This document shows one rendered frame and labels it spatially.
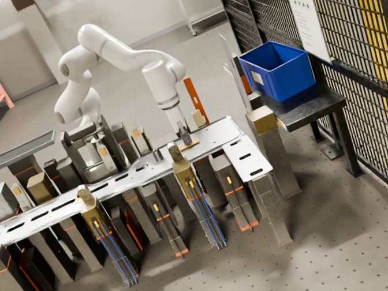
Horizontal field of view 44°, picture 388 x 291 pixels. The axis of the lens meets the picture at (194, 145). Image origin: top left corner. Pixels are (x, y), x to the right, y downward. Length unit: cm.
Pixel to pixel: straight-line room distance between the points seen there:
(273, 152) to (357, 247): 44
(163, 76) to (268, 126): 41
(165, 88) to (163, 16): 668
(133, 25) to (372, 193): 696
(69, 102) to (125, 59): 57
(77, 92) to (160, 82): 60
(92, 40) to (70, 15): 653
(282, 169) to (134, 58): 68
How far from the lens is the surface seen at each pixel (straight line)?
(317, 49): 175
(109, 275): 196
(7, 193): 211
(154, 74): 169
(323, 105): 169
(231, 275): 166
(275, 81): 179
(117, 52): 181
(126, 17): 835
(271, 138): 174
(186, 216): 197
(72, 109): 229
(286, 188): 185
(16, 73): 878
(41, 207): 201
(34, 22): 823
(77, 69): 201
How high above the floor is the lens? 179
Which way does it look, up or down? 26 degrees down
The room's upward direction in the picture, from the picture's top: 25 degrees counter-clockwise
